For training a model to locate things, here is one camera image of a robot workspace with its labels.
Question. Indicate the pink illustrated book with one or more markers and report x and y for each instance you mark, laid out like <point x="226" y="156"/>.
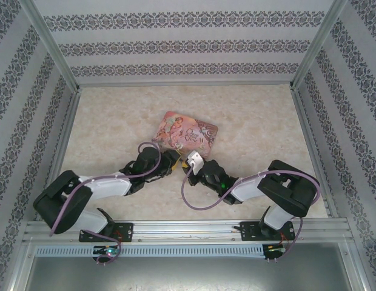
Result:
<point x="182" y="130"/>

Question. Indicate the aluminium side rail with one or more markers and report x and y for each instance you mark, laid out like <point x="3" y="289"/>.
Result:
<point x="312" y="136"/>
<point x="63" y="145"/>

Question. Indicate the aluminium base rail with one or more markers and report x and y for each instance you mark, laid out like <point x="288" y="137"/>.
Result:
<point x="188" y="230"/>

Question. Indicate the aluminium frame post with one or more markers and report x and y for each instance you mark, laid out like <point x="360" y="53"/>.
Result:
<point x="54" y="45"/>
<point x="318" y="45"/>

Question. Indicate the small electronics board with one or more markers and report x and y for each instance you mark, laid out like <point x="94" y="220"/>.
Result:
<point x="106" y="251"/>
<point x="274" y="248"/>

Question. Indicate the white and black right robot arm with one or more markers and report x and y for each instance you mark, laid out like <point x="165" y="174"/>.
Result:
<point x="248" y="189"/>

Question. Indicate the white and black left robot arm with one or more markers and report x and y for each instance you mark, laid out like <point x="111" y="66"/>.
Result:
<point x="109" y="186"/>

